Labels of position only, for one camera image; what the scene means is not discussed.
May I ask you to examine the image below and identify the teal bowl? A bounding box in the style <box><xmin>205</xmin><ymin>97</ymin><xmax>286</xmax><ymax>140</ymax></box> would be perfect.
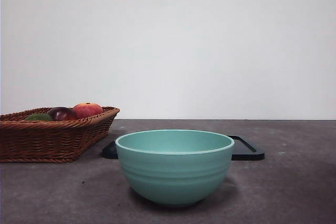
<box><xmin>114</xmin><ymin>129</ymin><xmax>235</xmax><ymax>208</ymax></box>

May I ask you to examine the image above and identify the green avocado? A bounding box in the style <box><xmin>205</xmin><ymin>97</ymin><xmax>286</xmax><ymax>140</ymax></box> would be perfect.
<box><xmin>25</xmin><ymin>113</ymin><xmax>55</xmax><ymax>122</ymax></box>

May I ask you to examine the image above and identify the red apple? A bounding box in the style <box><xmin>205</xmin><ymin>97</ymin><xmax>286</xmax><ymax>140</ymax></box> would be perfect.
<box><xmin>72</xmin><ymin>101</ymin><xmax>104</xmax><ymax>119</ymax></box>

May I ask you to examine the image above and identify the dark rectangular tray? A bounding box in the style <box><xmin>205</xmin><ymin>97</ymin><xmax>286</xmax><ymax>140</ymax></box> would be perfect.
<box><xmin>101</xmin><ymin>134</ymin><xmax>265</xmax><ymax>161</ymax></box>

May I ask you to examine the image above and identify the dark red plum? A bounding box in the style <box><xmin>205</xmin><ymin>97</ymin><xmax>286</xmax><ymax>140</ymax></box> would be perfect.
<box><xmin>46</xmin><ymin>106</ymin><xmax>79</xmax><ymax>121</ymax></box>

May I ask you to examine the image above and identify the brown wicker basket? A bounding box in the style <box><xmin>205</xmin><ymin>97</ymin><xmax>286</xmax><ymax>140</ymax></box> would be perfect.
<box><xmin>0</xmin><ymin>106</ymin><xmax>121</xmax><ymax>164</ymax></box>

